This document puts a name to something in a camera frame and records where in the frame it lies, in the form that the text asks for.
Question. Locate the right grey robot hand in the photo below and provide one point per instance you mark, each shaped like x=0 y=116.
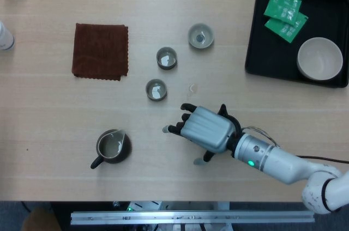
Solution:
x=207 y=130

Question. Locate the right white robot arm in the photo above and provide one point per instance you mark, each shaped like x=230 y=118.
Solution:
x=278 y=163

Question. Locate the small grey cup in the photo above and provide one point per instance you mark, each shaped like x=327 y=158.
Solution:
x=167 y=58
x=200 y=46
x=156 y=90

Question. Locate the black square tray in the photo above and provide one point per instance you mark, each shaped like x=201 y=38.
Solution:
x=261 y=51

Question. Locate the green tea packet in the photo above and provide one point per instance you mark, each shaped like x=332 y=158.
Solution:
x=278 y=5
x=280 y=28

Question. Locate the beige bowl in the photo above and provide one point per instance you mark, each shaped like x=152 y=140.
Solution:
x=319 y=59

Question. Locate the brown folded cloth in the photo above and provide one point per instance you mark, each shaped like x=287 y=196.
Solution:
x=98 y=51

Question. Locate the brown rounded object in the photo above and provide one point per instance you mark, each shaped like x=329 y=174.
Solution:
x=41 y=220

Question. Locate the white bottle with blue band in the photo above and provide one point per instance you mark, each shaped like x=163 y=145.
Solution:
x=5 y=39

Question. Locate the aluminium rail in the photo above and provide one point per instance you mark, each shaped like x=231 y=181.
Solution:
x=191 y=216

